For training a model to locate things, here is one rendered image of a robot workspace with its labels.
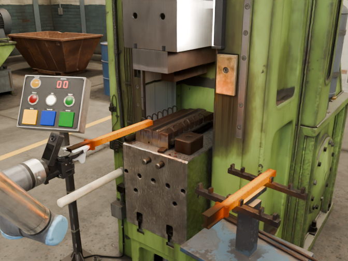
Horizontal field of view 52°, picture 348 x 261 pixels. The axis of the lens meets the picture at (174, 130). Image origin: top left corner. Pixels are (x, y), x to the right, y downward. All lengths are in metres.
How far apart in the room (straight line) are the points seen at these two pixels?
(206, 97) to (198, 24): 0.54
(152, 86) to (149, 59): 0.33
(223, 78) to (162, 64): 0.27
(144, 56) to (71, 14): 9.20
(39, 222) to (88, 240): 1.59
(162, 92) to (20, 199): 1.17
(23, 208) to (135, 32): 0.93
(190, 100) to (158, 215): 0.71
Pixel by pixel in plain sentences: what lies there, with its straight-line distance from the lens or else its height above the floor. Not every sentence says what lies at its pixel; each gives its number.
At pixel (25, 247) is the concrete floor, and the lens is 2.73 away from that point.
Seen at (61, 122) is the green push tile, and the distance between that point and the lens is 1.87.
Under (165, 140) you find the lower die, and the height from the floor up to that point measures 0.96.
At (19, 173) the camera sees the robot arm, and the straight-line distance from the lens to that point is 1.20.
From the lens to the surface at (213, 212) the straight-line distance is 1.10.
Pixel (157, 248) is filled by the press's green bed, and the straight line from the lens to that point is 1.91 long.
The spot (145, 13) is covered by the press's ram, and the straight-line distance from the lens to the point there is 1.60.
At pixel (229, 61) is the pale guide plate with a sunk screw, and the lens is 1.53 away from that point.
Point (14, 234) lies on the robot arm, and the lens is 1.26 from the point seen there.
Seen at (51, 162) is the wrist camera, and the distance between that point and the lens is 1.26.
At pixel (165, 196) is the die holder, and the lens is 1.70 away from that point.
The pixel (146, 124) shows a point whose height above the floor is 1.05.
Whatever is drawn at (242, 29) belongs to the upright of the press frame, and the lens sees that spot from 1.51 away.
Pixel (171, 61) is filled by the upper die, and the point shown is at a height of 1.32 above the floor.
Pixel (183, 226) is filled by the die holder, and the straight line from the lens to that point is 1.71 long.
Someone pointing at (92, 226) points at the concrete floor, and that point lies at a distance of 2.80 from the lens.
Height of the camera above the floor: 1.57
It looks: 20 degrees down
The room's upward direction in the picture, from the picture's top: straight up
